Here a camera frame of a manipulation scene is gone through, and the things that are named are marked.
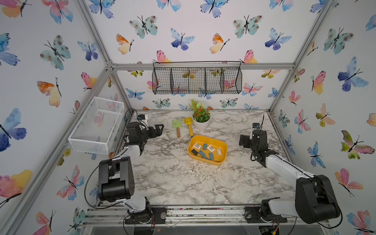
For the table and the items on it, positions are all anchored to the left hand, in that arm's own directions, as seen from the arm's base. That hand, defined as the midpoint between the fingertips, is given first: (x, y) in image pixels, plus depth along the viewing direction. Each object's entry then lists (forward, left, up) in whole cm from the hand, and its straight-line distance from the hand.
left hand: (159, 124), depth 91 cm
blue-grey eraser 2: (-12, -26, -16) cm, 33 cm away
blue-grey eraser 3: (-14, -33, -17) cm, 39 cm away
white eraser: (-7, -23, -15) cm, 29 cm away
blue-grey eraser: (-7, -29, -15) cm, 33 cm away
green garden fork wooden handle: (+12, -9, -16) cm, 22 cm away
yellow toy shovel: (+14, -18, -14) cm, 27 cm away
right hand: (-8, -56, -2) cm, 57 cm away
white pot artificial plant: (+7, -27, -2) cm, 28 cm away
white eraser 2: (-9, -33, -16) cm, 37 cm away
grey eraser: (-15, -29, -17) cm, 36 cm away
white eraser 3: (-12, -38, -15) cm, 42 cm away
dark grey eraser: (-11, -22, -15) cm, 29 cm away
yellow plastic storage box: (-10, -30, -16) cm, 36 cm away
